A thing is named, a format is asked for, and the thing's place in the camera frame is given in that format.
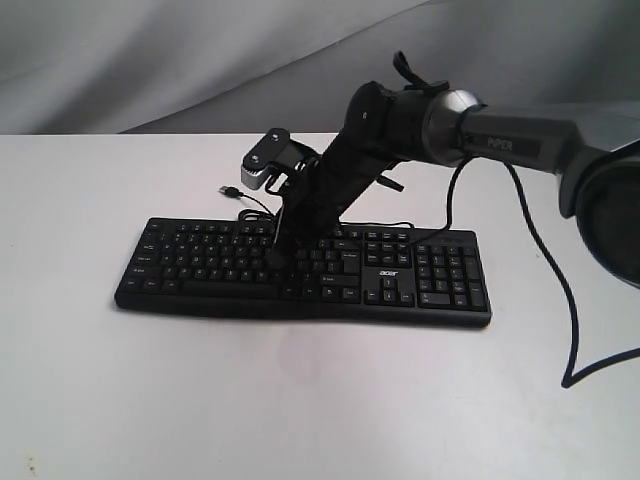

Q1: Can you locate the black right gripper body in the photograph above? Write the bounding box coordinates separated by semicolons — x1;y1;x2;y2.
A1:
274;134;395;250

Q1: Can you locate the black Acer keyboard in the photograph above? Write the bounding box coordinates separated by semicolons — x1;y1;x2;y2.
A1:
114;218;492;328

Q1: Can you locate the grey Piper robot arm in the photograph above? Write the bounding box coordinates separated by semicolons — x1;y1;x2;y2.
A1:
275;82;639;285

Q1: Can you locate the grey backdrop cloth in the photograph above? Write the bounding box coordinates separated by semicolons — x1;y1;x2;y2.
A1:
1;1;639;134

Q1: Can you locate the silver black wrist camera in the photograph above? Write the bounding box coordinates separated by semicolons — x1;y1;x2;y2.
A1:
241;128;320;190

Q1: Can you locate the black USB cable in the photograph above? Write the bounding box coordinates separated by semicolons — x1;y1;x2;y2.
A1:
217;185;454;236

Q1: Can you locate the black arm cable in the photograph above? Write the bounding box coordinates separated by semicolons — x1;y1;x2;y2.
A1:
391;49;640;390

